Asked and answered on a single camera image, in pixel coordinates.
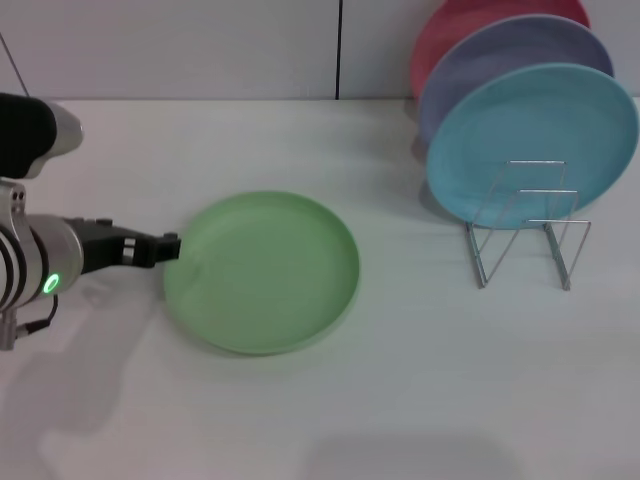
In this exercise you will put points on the red plastic plate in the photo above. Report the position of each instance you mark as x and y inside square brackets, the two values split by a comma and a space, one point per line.
[450, 30]

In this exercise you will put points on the blue plastic plate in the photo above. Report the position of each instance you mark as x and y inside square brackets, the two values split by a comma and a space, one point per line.
[525, 120]

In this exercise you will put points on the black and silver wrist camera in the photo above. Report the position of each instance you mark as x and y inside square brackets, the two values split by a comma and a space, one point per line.
[25, 135]

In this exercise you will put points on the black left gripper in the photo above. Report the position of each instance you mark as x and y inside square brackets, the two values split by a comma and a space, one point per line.
[97, 245]

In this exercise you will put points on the green plastic plate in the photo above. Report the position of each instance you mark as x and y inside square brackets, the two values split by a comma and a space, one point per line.
[270, 275]

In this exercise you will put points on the purple plastic plate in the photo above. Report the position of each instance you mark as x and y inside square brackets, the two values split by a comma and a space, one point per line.
[500, 55]

